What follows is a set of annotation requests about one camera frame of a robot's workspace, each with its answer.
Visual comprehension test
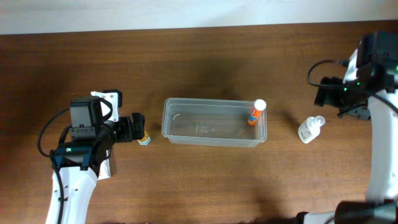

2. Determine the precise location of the white squeeze bottle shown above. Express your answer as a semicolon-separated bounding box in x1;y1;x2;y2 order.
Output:
298;116;326;144

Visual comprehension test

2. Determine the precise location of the gold lid balm jar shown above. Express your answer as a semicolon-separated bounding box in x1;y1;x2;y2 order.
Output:
137;131;151;146

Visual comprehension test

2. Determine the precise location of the white medicine box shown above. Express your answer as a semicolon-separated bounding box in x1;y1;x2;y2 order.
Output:
98;159;111;180

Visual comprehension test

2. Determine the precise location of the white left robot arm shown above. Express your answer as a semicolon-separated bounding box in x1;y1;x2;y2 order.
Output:
46;113;146;223

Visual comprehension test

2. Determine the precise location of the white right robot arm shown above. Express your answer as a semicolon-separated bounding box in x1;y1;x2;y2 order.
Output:
295;61;397;223

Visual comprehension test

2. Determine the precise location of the clear plastic container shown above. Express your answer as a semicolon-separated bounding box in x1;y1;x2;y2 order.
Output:
162;98;267;147

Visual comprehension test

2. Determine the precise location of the orange tube white cap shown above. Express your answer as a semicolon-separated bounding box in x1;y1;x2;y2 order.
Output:
248;99;267;126

